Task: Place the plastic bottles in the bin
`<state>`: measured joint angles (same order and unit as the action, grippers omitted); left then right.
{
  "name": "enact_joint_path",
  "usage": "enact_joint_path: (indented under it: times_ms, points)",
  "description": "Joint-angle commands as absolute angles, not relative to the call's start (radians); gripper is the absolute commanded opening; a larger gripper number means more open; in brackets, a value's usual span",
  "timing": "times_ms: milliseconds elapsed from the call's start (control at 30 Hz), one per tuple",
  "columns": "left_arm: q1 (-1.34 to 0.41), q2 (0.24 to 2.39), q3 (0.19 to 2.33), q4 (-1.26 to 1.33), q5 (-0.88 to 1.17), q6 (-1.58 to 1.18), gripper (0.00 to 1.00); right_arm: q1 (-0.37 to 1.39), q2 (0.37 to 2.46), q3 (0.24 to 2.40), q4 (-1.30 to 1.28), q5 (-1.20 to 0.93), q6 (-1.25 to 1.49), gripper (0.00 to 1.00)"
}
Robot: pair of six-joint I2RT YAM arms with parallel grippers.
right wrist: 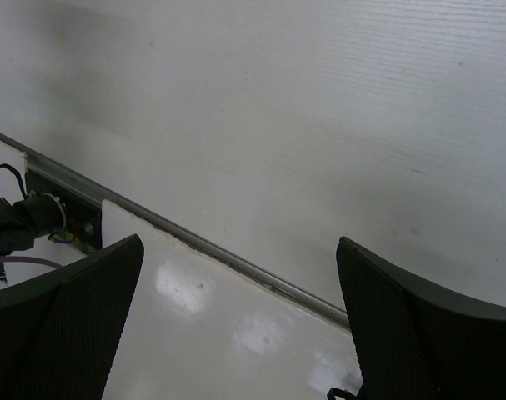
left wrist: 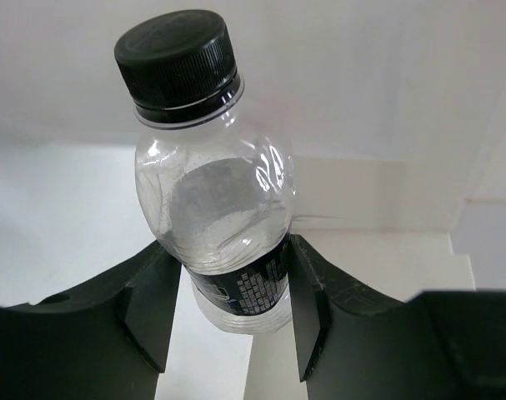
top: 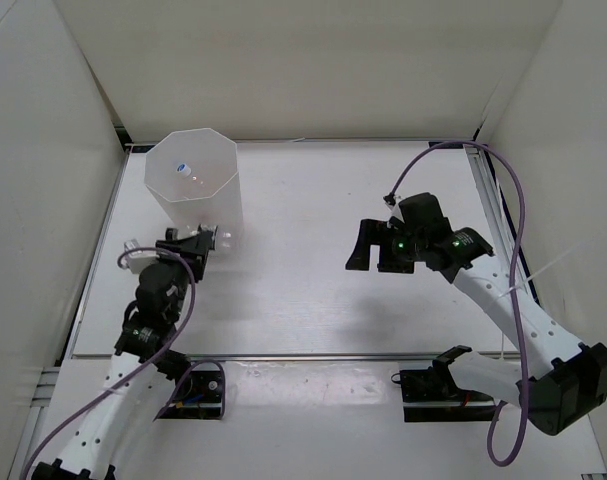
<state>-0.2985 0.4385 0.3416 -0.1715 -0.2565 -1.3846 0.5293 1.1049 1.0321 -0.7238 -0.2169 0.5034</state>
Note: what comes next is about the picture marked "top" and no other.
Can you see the white cable tie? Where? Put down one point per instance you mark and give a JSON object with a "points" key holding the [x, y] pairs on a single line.
{"points": [[545, 267]]}

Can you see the black label plastic bottle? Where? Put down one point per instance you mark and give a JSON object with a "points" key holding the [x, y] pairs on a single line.
{"points": [[218, 237]]}

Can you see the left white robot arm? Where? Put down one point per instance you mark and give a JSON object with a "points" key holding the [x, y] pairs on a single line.
{"points": [[86, 444]]}

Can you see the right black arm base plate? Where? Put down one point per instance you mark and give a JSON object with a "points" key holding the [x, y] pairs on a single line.
{"points": [[426, 399]]}

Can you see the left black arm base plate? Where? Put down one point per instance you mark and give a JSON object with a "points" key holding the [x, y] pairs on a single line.
{"points": [[199, 389]]}

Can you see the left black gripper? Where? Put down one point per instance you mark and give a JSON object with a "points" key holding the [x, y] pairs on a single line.
{"points": [[187, 249]]}

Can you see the clear unlabelled plastic bottle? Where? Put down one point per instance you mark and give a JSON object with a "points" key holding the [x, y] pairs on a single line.
{"points": [[186, 174]]}

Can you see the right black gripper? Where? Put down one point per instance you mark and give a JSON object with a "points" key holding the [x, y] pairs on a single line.
{"points": [[373, 233]]}

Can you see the white octagonal plastic bin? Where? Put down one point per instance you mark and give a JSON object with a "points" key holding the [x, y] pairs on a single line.
{"points": [[214, 157]]}

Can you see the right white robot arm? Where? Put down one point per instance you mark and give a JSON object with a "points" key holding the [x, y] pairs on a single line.
{"points": [[560, 378]]}

